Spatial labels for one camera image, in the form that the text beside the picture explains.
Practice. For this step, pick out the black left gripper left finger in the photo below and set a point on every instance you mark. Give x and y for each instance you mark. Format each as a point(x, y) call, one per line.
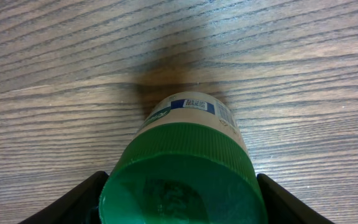
point(78, 206)

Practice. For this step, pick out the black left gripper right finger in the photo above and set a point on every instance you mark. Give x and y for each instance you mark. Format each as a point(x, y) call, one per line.
point(283, 207)

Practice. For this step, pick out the green lid jar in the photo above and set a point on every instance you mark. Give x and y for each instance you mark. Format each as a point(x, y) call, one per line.
point(187, 164)

